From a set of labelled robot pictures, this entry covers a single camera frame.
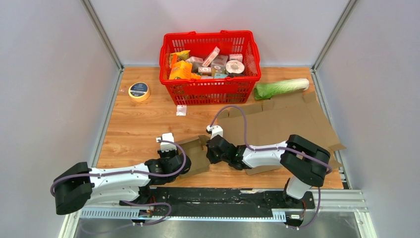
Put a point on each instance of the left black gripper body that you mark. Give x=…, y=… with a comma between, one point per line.
x=167, y=155

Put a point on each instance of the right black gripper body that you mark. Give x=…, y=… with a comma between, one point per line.
x=214, y=158

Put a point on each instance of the small brown cardboard box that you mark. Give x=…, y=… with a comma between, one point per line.
x=196, y=150

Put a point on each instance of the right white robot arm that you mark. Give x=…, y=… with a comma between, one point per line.
x=308, y=162

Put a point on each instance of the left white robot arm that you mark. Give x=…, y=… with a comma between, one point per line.
x=81, y=185

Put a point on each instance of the orange snack box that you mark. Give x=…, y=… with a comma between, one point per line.
x=181, y=70

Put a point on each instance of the beige carton box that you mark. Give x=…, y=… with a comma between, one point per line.
x=218, y=64

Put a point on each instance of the grey white box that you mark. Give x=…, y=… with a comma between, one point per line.
x=196, y=63

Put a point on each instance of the small pink box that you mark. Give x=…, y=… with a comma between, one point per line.
x=237, y=57

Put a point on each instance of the pink white long box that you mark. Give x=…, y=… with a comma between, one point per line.
x=211, y=57

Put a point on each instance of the small white paper packet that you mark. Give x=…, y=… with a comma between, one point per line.
x=181, y=110

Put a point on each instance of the green napa cabbage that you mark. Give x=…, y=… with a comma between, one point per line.
x=264, y=91

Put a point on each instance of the yellow tape roll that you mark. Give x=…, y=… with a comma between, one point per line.
x=139, y=92

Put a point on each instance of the red plastic shopping basket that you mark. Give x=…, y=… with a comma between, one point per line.
x=203, y=88

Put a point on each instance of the large flat cardboard sheet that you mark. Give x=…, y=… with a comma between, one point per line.
x=273, y=121

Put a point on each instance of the yellow snack bag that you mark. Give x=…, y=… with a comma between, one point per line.
x=178, y=56

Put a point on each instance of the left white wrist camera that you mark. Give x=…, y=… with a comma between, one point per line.
x=166, y=142

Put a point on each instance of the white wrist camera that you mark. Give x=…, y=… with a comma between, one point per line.
x=214, y=130
x=166, y=142

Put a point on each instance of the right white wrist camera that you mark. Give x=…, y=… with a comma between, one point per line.
x=214, y=130

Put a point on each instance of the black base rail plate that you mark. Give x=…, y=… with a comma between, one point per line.
x=220, y=202

